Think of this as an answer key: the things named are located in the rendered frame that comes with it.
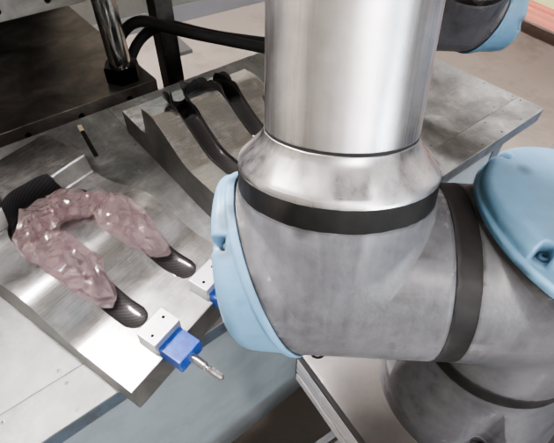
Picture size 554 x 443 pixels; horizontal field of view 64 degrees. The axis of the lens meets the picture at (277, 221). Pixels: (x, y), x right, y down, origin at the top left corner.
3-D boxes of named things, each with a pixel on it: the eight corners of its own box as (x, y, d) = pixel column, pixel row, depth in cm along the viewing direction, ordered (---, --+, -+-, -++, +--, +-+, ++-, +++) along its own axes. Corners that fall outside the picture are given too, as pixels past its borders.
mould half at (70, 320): (250, 282, 77) (247, 241, 69) (140, 409, 62) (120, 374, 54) (64, 175, 96) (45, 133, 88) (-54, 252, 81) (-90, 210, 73)
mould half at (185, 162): (353, 199, 91) (363, 146, 82) (251, 261, 80) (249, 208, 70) (218, 96, 118) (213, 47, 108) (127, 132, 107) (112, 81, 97)
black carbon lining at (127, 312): (202, 267, 73) (197, 241, 68) (134, 337, 65) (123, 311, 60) (69, 188, 86) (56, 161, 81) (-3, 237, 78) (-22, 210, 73)
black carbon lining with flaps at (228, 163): (314, 170, 87) (317, 129, 80) (248, 206, 80) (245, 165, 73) (216, 95, 105) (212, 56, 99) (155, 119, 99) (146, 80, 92)
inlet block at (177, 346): (235, 372, 63) (232, 354, 59) (213, 402, 60) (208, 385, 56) (167, 326, 68) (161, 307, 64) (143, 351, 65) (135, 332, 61)
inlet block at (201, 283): (278, 316, 69) (278, 297, 65) (258, 341, 66) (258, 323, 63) (213, 278, 74) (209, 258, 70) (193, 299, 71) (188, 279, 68)
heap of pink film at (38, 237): (181, 243, 75) (173, 212, 70) (98, 321, 65) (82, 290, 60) (80, 185, 85) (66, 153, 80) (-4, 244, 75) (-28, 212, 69)
